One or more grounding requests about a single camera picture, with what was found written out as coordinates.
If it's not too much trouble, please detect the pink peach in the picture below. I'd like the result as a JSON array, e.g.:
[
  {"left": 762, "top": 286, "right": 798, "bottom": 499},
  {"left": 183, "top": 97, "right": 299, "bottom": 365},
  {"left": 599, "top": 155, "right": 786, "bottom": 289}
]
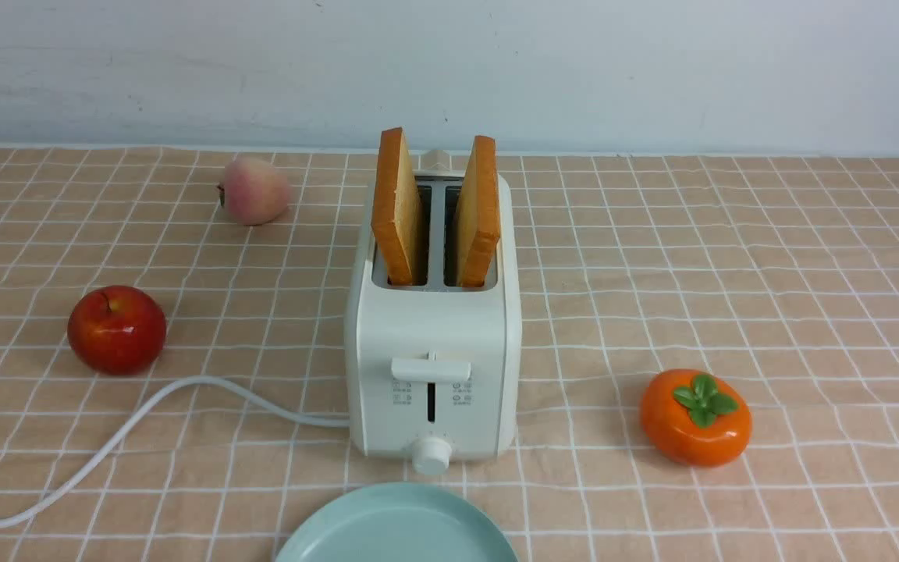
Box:
[{"left": 217, "top": 156, "right": 293, "bottom": 226}]

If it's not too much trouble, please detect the white two-slot toaster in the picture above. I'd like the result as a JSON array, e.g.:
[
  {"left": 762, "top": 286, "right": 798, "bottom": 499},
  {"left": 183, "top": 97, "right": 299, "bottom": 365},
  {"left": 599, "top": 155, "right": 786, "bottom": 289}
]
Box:
[{"left": 345, "top": 171, "right": 522, "bottom": 475}]

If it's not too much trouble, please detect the toasted bread slice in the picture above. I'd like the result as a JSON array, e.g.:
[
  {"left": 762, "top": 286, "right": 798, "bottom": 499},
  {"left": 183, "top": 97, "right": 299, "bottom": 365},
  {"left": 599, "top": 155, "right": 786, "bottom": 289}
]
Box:
[
  {"left": 454, "top": 135, "right": 502, "bottom": 287},
  {"left": 371, "top": 127, "right": 425, "bottom": 286}
]

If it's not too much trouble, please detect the checkered beige tablecloth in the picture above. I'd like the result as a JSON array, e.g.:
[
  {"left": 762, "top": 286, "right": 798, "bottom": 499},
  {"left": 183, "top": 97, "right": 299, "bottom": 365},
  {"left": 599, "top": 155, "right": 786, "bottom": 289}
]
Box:
[{"left": 0, "top": 148, "right": 899, "bottom": 561}]

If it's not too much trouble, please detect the light green plate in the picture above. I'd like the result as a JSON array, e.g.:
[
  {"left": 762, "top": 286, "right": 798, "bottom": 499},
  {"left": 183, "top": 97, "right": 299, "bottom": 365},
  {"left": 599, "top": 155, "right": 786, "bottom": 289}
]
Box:
[{"left": 276, "top": 482, "right": 518, "bottom": 561}]

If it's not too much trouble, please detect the orange persimmon with green leaf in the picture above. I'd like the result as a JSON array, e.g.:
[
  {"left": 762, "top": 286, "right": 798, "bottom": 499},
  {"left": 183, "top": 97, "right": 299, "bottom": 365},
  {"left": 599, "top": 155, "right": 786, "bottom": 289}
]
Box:
[{"left": 639, "top": 368, "right": 753, "bottom": 468}]

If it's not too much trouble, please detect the red apple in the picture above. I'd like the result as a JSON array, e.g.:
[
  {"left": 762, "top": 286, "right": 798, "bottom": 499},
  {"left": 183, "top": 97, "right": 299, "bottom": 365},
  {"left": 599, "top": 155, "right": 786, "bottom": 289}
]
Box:
[{"left": 67, "top": 285, "right": 167, "bottom": 375}]

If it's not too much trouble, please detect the white power cable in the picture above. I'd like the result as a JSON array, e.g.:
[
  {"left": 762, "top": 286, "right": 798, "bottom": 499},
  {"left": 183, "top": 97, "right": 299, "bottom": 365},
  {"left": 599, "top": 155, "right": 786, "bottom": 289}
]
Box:
[{"left": 0, "top": 375, "right": 351, "bottom": 530}]

